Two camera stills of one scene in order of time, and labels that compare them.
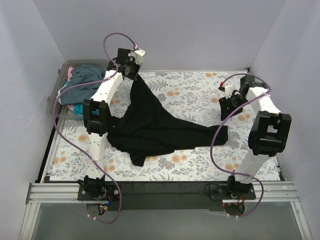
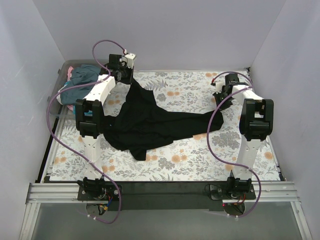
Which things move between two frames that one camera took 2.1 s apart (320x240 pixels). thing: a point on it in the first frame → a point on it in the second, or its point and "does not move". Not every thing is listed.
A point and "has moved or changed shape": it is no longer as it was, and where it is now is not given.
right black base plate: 220,192 does not move
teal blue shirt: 79,93 does not move
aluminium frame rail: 38,193 does not move
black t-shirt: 143,129 has moved or changed shape
